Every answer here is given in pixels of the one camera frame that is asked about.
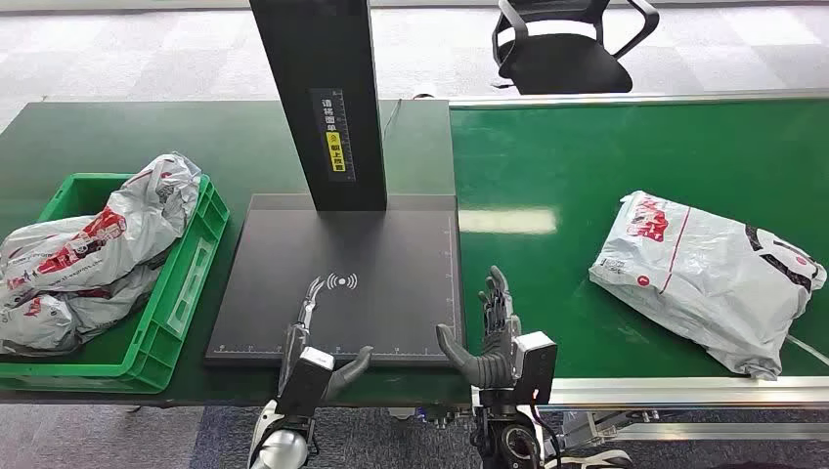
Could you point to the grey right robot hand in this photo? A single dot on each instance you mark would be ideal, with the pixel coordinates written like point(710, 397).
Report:
point(492, 366)

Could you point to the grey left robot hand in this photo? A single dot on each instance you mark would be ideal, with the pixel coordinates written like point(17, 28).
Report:
point(293, 362)

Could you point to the large grey plastic mailer package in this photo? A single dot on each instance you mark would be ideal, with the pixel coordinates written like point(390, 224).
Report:
point(706, 278)

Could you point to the black inbound scanner machine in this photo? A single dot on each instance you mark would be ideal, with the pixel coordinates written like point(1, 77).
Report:
point(362, 265)

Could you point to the green conveyor belt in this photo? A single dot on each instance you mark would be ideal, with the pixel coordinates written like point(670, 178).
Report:
point(550, 168)

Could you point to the crumpled grey red-print mailer package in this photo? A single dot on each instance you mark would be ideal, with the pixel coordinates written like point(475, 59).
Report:
point(123, 233)

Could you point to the green plastic crate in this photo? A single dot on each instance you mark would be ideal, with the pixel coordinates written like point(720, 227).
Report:
point(188, 285)

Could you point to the dark green table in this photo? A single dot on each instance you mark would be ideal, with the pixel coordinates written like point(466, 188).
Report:
point(246, 142)

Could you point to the yellow and black scanner label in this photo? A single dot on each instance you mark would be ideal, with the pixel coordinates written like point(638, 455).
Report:
point(335, 139)

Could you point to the black office chair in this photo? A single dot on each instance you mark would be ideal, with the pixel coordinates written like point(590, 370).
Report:
point(570, 61)

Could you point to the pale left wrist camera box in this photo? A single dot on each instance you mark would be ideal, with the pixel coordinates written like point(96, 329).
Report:
point(307, 385)

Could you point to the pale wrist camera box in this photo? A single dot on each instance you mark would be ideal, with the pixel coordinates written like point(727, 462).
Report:
point(536, 366)
point(307, 385)

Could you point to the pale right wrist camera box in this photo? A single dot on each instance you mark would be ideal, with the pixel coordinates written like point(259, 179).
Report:
point(536, 366)

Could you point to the aluminium conveyor frame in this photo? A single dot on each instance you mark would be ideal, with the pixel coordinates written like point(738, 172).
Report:
point(647, 390)

